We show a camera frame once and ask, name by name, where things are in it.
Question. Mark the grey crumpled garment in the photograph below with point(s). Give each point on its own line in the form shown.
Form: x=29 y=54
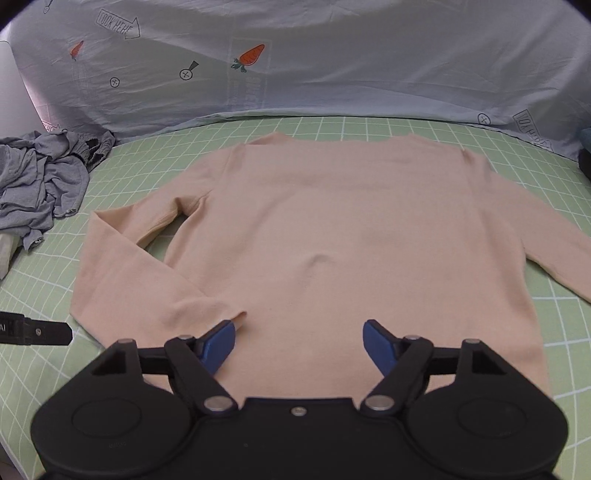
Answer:
x=41 y=184

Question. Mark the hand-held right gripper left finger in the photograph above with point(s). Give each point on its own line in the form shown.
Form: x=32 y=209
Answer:
x=220 y=344

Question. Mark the grey carrot-print blanket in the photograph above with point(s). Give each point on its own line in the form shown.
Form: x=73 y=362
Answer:
x=323 y=55

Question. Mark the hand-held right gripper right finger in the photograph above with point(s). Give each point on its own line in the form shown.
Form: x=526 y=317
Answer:
x=378 y=344

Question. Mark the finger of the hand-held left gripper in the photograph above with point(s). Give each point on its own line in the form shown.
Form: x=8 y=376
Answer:
x=48 y=333

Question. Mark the beige long-sleeve shirt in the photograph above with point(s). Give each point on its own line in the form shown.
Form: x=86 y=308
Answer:
x=323 y=230

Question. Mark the black garment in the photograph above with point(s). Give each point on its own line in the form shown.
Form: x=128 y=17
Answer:
x=585 y=164

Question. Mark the white and pink garment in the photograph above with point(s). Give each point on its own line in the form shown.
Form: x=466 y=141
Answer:
x=8 y=256

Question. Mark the white headboard panel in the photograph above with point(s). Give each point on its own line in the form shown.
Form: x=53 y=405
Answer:
x=11 y=92

